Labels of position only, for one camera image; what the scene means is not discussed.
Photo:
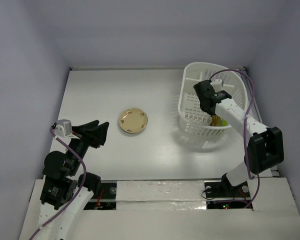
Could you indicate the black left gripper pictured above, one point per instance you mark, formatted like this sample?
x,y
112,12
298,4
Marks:
x,y
98,132

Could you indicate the base electronics bay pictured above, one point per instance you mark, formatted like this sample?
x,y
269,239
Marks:
x,y
105,199
217,198

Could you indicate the cream floral plate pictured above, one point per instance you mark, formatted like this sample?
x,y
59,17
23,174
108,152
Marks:
x,y
133,120

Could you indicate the white foam strip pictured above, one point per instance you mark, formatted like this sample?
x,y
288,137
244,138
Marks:
x,y
160,195

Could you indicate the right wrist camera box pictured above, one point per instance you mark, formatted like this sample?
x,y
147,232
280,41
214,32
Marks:
x,y
217,85

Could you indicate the left base electronics bay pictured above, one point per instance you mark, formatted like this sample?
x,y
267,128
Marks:
x,y
105,199

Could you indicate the green plate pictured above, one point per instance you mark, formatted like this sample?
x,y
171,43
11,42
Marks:
x,y
223,123

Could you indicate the white plastic dish rack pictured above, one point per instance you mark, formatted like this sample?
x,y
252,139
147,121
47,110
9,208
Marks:
x,y
192,119

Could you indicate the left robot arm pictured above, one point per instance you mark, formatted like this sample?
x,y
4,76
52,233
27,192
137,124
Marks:
x,y
68,186

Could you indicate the brown and yellow patterned plate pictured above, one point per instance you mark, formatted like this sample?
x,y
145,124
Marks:
x,y
216,121

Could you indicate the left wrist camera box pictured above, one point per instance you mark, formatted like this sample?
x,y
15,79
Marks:
x,y
62,128

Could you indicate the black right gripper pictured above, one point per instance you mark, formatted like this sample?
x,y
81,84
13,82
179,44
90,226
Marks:
x,y
206,106

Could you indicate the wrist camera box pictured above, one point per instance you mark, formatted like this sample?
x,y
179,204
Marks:
x,y
62,128
217,85

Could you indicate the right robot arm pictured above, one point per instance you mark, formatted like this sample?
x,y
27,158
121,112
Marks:
x,y
263,146

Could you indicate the right base electronics bay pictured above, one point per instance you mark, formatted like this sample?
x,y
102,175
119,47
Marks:
x,y
217,198

